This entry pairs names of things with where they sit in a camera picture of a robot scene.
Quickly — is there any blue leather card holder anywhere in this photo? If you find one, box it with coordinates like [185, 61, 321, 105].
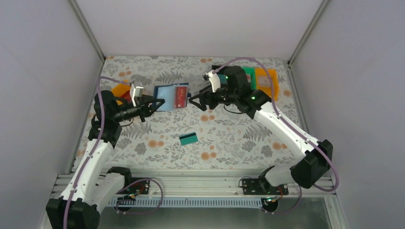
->
[153, 83, 191, 112]

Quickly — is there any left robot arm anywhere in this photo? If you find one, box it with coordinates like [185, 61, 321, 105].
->
[46, 90, 165, 229]

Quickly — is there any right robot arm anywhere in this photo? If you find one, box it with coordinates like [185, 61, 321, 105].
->
[189, 66, 333, 189]

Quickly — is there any teal card stack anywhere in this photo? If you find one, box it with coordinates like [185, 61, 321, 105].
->
[219, 75, 227, 85]

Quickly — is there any pale card stack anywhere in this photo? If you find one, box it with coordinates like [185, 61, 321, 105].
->
[257, 75, 271, 88]

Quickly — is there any black bin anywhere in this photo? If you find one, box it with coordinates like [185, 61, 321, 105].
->
[211, 64, 227, 74]

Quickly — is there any orange bin left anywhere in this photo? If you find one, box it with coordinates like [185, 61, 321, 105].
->
[111, 82, 130, 99]

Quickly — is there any orange bin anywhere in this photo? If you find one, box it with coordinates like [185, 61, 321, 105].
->
[255, 68, 279, 101]
[111, 82, 130, 99]

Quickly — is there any green bin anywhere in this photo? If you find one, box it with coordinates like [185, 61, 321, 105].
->
[242, 67, 256, 90]

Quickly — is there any orange bin right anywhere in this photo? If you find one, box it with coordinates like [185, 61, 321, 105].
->
[255, 68, 279, 101]

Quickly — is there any floral table mat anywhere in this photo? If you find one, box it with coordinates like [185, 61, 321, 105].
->
[101, 56, 294, 169]

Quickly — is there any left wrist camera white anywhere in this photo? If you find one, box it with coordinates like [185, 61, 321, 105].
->
[129, 82, 144, 107]

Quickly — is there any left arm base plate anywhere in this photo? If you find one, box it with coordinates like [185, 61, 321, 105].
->
[117, 177, 150, 195]

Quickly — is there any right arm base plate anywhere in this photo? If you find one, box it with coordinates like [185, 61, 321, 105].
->
[239, 177, 289, 195]

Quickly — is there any aluminium mounting rail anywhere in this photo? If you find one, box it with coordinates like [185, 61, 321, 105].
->
[51, 168, 336, 198]

